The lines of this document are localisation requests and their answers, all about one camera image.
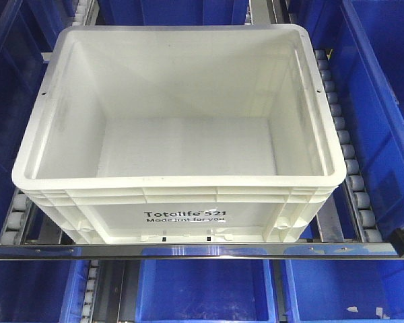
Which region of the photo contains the roller track shelf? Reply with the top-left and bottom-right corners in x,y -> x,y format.
0,189 -> 30,245
314,50 -> 382,243

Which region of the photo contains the blue bin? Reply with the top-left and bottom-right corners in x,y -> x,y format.
281,260 -> 404,322
0,260 -> 90,322
135,258 -> 278,322
98,0 -> 249,26

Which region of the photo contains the blue bin top centre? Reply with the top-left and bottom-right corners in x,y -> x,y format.
98,0 -> 249,26

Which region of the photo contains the white plastic tote bin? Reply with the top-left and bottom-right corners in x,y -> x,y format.
12,24 -> 346,244

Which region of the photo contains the blue bin lower centre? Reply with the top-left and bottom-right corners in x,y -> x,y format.
135,258 -> 278,322

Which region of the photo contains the blue bin shelf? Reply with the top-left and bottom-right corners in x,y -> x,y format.
0,1 -> 77,231
289,1 -> 404,238

